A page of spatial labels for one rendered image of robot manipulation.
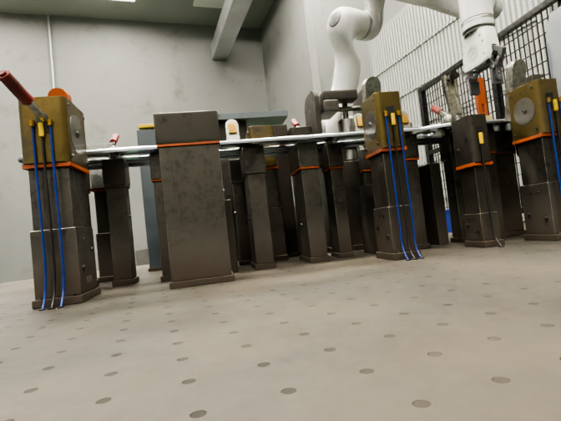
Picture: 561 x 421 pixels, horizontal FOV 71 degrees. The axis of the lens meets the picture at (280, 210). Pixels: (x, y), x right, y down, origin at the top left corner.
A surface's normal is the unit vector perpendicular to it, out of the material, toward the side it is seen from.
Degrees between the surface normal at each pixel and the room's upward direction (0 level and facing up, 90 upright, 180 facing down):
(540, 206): 90
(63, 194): 90
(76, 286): 90
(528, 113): 90
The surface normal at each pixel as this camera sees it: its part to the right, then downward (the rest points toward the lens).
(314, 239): 0.17, -0.06
